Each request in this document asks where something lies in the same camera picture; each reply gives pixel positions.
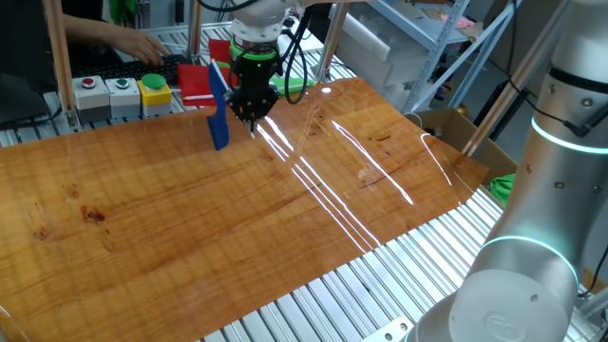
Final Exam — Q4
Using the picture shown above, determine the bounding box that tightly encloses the grey box with green button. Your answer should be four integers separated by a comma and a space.
104, 77, 143, 119

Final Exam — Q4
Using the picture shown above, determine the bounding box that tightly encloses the hanging green cloth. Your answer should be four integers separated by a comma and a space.
107, 0, 137, 28

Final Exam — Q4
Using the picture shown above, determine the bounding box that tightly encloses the glossy wood-grain table mat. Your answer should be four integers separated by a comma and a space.
0, 75, 490, 342

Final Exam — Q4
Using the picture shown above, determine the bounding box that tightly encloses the copper-coloured frame post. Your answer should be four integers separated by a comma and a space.
42, 0, 82, 132

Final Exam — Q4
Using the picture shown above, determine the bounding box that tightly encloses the bare person hand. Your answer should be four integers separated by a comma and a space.
109, 27, 171, 67

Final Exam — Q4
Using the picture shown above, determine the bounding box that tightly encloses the metal bracket plate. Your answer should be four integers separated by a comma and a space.
360, 315, 416, 342

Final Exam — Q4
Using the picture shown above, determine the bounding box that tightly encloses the blue flag with white stick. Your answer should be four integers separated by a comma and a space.
206, 59, 257, 152

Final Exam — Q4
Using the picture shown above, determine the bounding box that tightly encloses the aluminium frame post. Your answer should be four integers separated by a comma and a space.
187, 0, 205, 66
312, 0, 353, 83

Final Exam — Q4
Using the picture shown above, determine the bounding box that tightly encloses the white foam block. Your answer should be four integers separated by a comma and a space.
332, 4, 431, 111

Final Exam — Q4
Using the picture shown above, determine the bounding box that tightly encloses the large red flag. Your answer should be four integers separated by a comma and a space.
176, 63, 237, 108

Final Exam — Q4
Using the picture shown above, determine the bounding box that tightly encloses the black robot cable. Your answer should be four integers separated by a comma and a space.
279, 4, 314, 105

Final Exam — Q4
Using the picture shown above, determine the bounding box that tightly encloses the copper-coloured diagonal strut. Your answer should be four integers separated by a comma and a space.
461, 0, 571, 158

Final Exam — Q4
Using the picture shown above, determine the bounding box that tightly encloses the yellow box green mushroom button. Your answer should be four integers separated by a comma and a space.
137, 73, 173, 118

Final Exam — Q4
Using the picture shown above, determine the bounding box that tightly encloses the bare person forearm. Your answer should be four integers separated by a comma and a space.
61, 12, 118, 48

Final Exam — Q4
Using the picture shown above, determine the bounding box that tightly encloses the black floor box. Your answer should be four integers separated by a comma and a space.
472, 79, 532, 142

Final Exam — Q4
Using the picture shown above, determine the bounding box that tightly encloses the blue-grey metal shelf rack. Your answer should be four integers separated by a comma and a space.
363, 0, 523, 115

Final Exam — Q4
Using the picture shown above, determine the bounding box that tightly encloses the grey box with red button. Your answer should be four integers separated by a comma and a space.
71, 75, 112, 124

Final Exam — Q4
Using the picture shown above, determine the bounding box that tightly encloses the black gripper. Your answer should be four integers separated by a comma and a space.
225, 57, 282, 137

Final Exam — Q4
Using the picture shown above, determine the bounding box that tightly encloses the black keyboard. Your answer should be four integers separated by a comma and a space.
73, 53, 191, 82

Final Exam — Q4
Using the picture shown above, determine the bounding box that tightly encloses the cardboard box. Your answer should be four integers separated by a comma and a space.
407, 106, 519, 186

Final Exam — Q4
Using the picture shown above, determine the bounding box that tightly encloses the black monitor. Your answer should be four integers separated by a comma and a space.
0, 0, 104, 94

